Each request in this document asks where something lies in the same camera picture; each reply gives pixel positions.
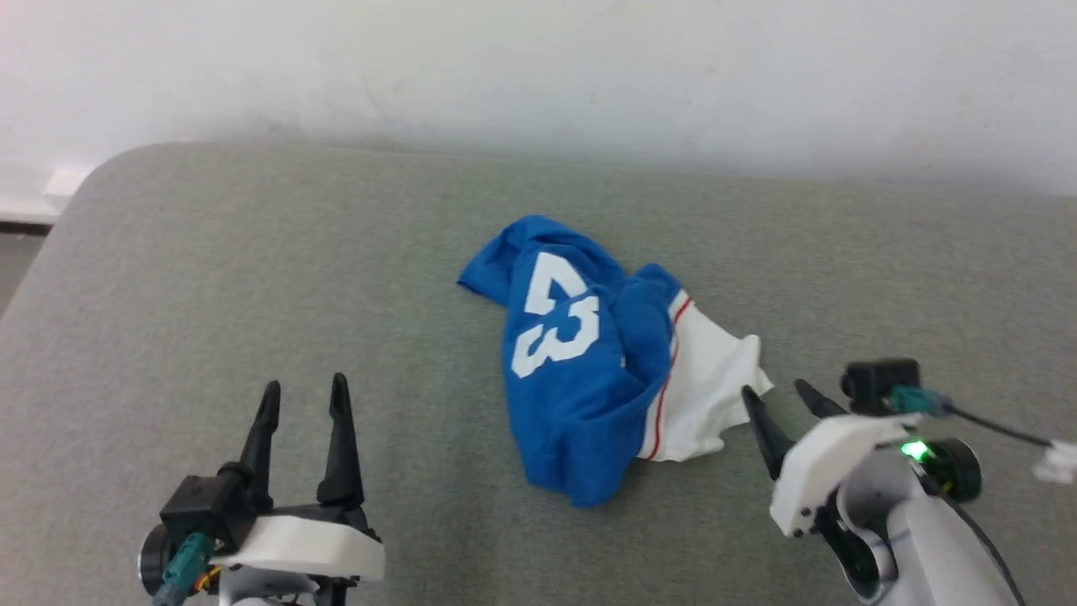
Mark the teal-plug right camera cable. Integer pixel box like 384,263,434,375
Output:
885,385,1054,449

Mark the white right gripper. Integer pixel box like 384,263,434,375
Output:
740,379,924,539

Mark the grey fabric sofa cushion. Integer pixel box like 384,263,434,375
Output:
0,141,1077,606

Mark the white skirting board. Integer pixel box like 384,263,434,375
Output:
0,158,98,225

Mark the white cable connector clip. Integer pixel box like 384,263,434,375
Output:
1032,439,1077,486

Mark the teal-plug left camera cable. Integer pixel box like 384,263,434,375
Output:
151,532,218,606

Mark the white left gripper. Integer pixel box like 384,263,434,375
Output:
209,373,386,585

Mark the blue Lakers 23 jersey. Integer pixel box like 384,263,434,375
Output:
457,215,775,509

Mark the teal-plug camera cable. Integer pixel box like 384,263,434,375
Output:
151,532,218,606
885,385,1054,449

